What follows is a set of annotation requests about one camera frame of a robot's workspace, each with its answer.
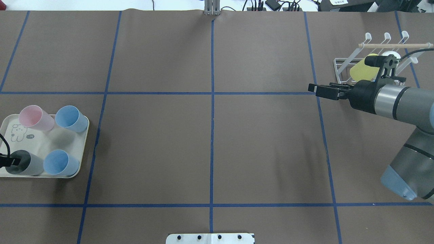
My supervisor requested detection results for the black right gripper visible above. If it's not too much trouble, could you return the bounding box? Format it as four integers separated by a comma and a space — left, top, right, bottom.
308, 80, 382, 112

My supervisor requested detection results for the grey plastic cup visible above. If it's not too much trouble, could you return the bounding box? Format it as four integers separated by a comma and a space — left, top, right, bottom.
5, 150, 44, 176

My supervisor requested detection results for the yellow plastic cup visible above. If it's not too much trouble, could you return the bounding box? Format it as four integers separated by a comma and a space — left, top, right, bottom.
349, 54, 379, 82

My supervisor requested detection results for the blue plastic cup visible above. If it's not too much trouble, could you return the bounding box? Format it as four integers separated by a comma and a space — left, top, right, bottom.
43, 149, 80, 177
55, 105, 88, 133

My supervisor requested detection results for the pink plastic cup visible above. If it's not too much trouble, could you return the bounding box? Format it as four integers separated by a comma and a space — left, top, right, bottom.
18, 105, 55, 131

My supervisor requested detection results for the cream plastic cup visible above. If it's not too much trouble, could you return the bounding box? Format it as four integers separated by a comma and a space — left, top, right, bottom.
380, 51, 401, 60

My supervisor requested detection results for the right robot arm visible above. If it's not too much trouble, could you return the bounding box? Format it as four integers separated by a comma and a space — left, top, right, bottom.
309, 81, 433, 203

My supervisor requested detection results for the wooden rack dowel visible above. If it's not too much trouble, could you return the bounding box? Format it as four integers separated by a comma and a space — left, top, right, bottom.
358, 43, 433, 49

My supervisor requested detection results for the cream plastic tray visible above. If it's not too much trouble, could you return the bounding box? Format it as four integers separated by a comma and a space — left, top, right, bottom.
1, 114, 89, 179

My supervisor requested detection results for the black box with label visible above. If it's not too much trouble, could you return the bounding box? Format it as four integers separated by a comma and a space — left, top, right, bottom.
318, 0, 380, 12

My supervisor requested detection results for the orange black usb hub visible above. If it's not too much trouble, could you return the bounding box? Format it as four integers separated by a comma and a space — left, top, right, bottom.
245, 0, 267, 12

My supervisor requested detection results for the white wire cup rack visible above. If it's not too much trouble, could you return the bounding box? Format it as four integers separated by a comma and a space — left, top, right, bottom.
333, 31, 433, 85

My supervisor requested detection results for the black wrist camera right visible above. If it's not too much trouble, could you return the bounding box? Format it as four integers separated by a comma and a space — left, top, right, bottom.
364, 55, 406, 86

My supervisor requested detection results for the aluminium frame post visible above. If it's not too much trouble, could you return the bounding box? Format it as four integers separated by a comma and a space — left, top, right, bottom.
204, 0, 221, 16

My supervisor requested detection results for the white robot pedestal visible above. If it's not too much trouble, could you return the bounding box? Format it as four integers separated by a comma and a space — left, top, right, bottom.
165, 233, 255, 244

